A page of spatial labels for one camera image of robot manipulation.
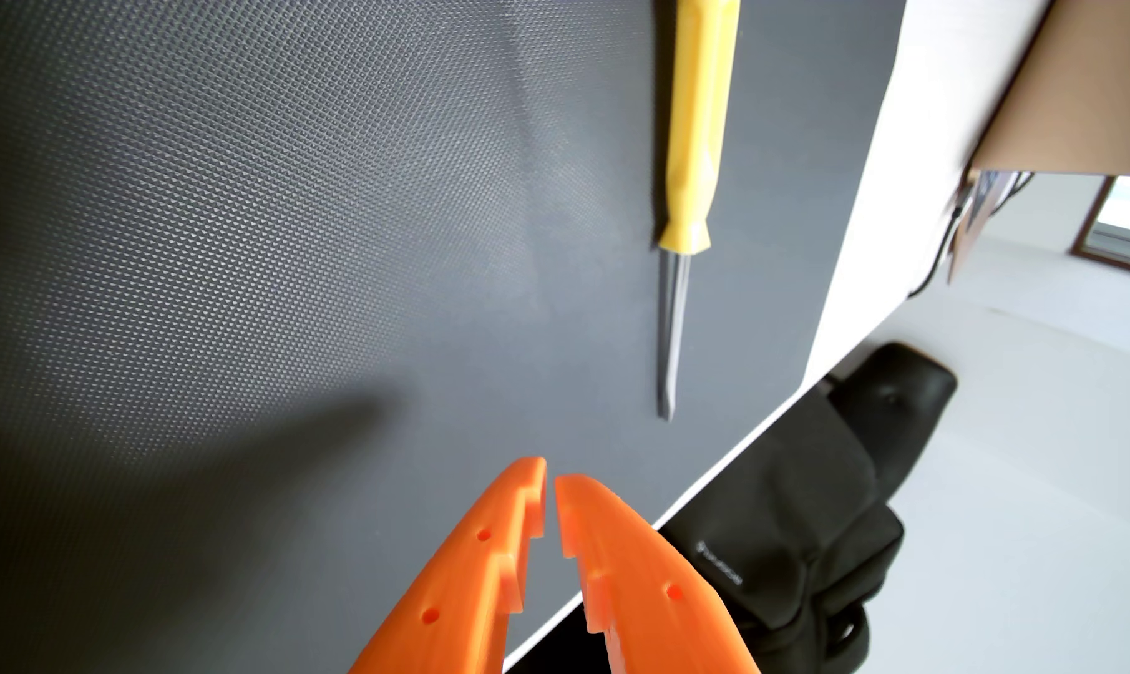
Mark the dark grey textured mat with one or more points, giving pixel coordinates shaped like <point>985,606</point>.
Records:
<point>246,234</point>

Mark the brown cardboard box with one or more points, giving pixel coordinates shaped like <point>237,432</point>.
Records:
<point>1079,94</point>

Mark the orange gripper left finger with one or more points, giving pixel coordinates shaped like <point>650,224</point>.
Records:
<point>462,590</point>

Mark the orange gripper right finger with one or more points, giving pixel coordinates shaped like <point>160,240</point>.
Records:
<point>649,599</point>

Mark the black leather stool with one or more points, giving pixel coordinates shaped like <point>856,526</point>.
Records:
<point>894,398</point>

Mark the brown window frame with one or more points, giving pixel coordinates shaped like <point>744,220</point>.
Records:
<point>1089,225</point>

